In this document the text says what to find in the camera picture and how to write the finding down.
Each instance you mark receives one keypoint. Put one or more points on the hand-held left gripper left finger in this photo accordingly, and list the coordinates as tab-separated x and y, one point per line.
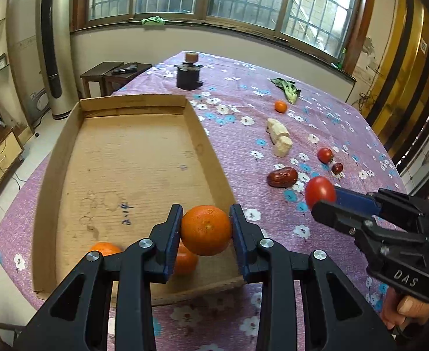
172	243

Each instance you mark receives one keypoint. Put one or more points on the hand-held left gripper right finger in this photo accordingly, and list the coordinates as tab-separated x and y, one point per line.
238	243

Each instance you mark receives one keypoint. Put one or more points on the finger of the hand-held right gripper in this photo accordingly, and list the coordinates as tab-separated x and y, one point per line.
353	199
340	217

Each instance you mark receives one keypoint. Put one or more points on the small orange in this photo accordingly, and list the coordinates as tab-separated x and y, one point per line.
280	106
186	262
105	248

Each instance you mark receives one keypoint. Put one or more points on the large orange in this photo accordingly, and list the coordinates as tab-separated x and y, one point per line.
206	231

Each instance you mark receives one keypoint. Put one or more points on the small red date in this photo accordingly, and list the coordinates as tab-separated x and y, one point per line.
337	168

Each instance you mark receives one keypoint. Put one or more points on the large red tomato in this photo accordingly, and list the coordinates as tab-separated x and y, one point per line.
318	190

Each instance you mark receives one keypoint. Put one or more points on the large shiny red date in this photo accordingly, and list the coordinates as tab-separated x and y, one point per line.
282	177

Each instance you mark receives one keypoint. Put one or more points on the cardboard box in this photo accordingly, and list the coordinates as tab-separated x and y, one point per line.
134	161

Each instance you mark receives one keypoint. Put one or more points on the person's right hand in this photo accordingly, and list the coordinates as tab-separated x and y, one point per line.
408	306

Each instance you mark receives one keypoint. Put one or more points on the small red tomato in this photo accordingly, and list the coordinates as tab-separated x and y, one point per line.
325	155

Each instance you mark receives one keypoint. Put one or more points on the green leafy vegetable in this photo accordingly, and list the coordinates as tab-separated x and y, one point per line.
289	89

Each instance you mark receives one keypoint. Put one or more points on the green bottle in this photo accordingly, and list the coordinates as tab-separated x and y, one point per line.
341	60

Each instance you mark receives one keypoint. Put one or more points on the purple floral tablecloth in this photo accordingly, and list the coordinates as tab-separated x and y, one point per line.
236	95

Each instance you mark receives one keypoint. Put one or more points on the black cylinder with wooden knob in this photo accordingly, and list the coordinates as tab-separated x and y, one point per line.
188	76

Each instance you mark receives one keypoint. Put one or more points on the dark wooden stool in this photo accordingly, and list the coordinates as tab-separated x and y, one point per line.
97	71
127	76

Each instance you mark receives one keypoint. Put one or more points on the black remote control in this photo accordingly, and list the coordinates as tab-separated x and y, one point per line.
124	69

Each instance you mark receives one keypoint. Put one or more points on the green cloth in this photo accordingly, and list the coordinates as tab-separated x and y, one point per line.
154	21

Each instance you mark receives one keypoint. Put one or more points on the tower air conditioner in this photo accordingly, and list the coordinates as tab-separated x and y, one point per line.
53	44

